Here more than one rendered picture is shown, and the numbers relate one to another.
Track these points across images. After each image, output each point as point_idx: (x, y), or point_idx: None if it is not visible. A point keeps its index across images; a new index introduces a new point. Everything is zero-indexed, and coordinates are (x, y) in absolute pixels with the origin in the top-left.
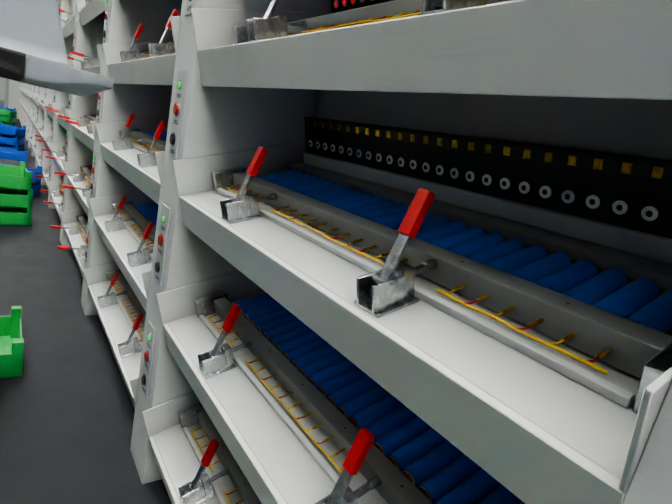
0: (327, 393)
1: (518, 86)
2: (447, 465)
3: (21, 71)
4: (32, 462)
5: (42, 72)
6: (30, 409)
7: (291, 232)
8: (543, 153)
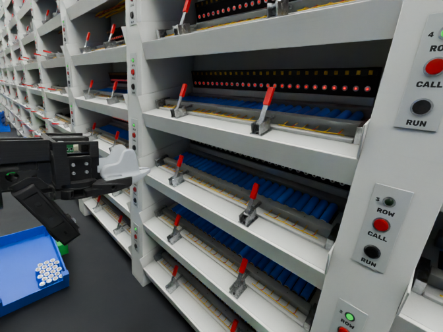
0: (221, 242)
1: (286, 165)
2: (269, 261)
3: (131, 182)
4: (92, 290)
5: (136, 179)
6: (80, 267)
7: (200, 188)
8: None
